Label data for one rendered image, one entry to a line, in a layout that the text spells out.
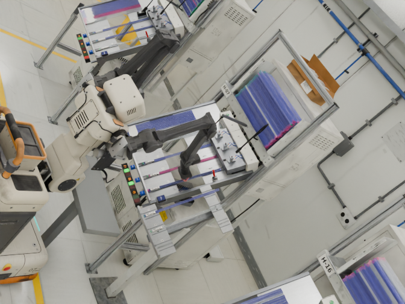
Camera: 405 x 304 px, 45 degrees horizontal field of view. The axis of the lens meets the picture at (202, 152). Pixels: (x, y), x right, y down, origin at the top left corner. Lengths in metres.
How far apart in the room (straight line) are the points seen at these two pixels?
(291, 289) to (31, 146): 1.60
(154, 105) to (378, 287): 2.72
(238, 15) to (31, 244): 2.49
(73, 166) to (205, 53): 2.12
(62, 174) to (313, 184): 2.69
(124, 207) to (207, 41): 1.58
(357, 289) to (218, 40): 2.48
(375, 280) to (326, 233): 1.90
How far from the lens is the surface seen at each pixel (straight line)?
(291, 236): 4.77
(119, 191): 3.93
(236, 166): 3.24
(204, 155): 3.36
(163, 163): 3.32
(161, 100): 4.61
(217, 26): 4.28
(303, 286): 2.94
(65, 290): 3.37
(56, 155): 2.73
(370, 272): 2.75
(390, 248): 2.87
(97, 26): 4.41
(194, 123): 2.59
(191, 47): 4.31
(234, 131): 3.40
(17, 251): 2.96
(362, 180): 4.51
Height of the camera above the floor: 2.41
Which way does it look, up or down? 24 degrees down
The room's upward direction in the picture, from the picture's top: 46 degrees clockwise
